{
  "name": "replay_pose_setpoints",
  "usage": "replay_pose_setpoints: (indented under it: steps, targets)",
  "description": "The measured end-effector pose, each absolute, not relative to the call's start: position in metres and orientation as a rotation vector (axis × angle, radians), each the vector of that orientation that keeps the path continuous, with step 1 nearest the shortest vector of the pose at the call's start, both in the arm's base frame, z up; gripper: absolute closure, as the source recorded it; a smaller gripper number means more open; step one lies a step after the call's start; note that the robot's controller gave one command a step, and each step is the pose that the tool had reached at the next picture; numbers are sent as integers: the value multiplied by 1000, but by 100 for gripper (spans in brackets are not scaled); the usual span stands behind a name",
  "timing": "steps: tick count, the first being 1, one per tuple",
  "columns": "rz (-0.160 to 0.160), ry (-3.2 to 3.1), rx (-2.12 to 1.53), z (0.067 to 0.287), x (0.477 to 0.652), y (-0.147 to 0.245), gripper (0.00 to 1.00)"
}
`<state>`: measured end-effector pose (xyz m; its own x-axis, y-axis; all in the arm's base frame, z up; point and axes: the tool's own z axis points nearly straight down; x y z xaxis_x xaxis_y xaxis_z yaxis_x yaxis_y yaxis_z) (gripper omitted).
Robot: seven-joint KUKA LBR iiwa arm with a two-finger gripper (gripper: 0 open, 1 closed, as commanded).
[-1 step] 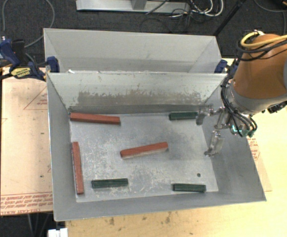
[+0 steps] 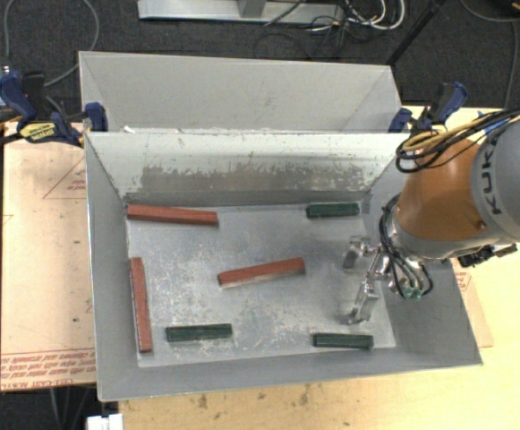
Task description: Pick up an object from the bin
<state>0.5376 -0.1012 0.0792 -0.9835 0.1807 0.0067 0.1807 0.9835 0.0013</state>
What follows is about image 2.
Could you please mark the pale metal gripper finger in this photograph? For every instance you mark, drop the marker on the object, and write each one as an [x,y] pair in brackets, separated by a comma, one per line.
[352,255]
[364,303]

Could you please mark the dark green flat block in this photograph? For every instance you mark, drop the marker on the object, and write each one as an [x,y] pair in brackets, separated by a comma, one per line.
[199,332]
[332,210]
[343,341]

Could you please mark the red-brown flat block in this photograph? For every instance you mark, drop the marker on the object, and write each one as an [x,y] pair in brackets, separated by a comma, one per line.
[261,272]
[141,305]
[172,215]

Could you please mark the grey metal bin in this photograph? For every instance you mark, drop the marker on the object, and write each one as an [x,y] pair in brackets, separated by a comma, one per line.
[250,285]

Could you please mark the brown cardboard board, red print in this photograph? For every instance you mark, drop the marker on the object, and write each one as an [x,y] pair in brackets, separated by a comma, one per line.
[45,249]

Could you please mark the black cylinder on white bracket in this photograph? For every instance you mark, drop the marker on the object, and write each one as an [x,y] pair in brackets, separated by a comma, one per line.
[481,255]

